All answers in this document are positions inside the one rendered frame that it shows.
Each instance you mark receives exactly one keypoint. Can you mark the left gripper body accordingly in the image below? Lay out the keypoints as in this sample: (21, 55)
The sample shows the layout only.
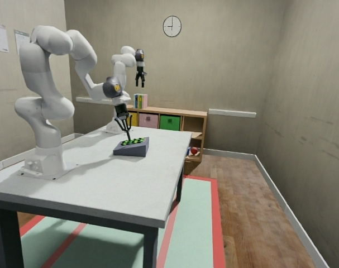
(140, 69)

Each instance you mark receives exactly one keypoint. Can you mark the grey switch panel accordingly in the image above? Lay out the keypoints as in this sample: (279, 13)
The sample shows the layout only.
(135, 147)

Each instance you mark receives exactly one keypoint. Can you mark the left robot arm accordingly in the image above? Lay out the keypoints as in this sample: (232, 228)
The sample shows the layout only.
(128, 58)

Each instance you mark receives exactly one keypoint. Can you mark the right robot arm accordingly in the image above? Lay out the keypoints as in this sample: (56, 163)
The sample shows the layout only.
(34, 59)

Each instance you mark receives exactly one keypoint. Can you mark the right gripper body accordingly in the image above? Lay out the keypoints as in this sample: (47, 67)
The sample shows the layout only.
(121, 108)

